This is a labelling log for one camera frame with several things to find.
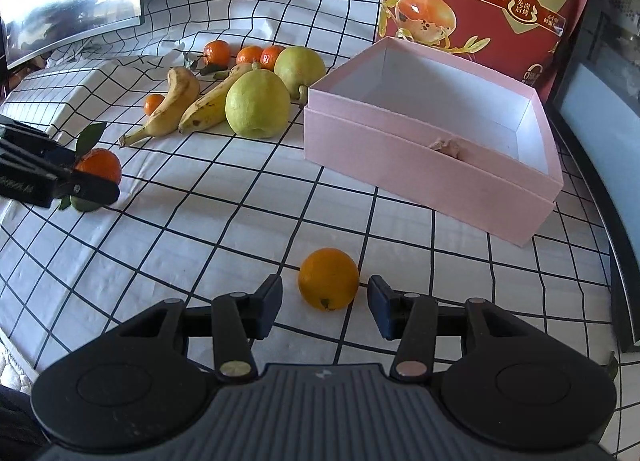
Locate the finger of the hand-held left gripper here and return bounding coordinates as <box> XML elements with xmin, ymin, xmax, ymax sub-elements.
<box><xmin>47</xmin><ymin>168</ymin><xmax>121</xmax><ymax>208</ymax></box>
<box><xmin>40</xmin><ymin>141</ymin><xmax>79</xmax><ymax>171</ymax></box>

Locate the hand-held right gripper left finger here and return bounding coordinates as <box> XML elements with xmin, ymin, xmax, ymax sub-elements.
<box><xmin>117</xmin><ymin>273</ymin><xmax>284</xmax><ymax>384</ymax></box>

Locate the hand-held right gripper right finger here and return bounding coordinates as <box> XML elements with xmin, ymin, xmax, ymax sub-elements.
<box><xmin>367</xmin><ymin>275</ymin><xmax>531</xmax><ymax>384</ymax></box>

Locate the tangerine with large green leaf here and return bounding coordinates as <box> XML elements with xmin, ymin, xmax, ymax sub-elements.
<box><xmin>57</xmin><ymin>122</ymin><xmax>122</xmax><ymax>214</ymax></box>

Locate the round orange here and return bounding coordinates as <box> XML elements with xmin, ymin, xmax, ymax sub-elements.
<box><xmin>298</xmin><ymin>248</ymin><xmax>360</xmax><ymax>312</ymax></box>

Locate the pink cardboard box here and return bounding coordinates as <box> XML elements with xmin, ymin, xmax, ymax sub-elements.
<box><xmin>302</xmin><ymin>37</ymin><xmax>565</xmax><ymax>247</ymax></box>

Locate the tangerine with leaves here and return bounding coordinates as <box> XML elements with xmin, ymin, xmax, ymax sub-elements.
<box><xmin>184</xmin><ymin>40</ymin><xmax>232</xmax><ymax>79</ymax></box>

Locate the white black-checkered tablecloth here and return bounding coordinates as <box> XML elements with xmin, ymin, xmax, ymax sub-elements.
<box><xmin>0</xmin><ymin>0</ymin><xmax>626</xmax><ymax>461</ymax></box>

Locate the yellow banana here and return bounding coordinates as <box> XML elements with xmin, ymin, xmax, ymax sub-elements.
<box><xmin>119</xmin><ymin>66</ymin><xmax>201</xmax><ymax>148</ymax></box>
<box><xmin>178</xmin><ymin>62</ymin><xmax>253</xmax><ymax>133</ymax></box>

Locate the white quilted mattress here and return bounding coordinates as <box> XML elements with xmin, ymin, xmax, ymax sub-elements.
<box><xmin>0</xmin><ymin>328</ymin><xmax>53</xmax><ymax>387</ymax></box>

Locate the green pear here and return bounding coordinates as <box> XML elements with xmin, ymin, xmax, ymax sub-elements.
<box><xmin>274</xmin><ymin>46</ymin><xmax>327</xmax><ymax>107</ymax></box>
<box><xmin>225</xmin><ymin>70</ymin><xmax>291</xmax><ymax>138</ymax></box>

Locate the black frame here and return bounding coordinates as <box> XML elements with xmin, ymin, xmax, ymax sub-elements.
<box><xmin>547</xmin><ymin>0</ymin><xmax>640</xmax><ymax>354</ymax></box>

